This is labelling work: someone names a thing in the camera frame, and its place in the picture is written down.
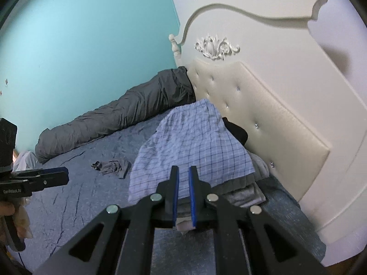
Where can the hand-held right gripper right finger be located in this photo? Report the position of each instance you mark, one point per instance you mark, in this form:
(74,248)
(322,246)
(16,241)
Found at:
(192,203)

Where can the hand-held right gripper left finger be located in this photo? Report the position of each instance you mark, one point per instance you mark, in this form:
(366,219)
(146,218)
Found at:
(176,203)

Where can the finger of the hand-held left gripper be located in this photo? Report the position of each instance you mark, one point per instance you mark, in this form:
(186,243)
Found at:
(46,172)
(51,183)

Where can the blue plaid shorts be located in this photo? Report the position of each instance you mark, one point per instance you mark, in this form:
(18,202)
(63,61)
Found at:
(195,146)

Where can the stack of folded clothes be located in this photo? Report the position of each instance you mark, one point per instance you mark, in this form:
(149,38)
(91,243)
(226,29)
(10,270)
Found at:
(249,196)

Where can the person's left hand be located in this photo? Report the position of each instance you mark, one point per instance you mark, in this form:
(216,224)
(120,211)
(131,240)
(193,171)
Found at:
(5,209)

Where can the light grey pillow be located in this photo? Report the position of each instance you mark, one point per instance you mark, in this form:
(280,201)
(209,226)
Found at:
(24,160)

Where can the white folded garment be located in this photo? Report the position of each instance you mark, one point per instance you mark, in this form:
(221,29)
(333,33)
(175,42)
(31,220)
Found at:
(183,224)

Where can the dark grey folded garment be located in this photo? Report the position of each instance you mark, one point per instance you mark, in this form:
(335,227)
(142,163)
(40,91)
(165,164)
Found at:
(243,182)

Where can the dark grey crumpled garment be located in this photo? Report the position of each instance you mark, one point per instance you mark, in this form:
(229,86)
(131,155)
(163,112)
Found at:
(113,168)

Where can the grey rolled duvet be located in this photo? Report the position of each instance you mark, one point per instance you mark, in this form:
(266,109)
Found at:
(120,108)

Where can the white padded headboard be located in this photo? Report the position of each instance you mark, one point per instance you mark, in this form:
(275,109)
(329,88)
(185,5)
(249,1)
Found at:
(286,63)

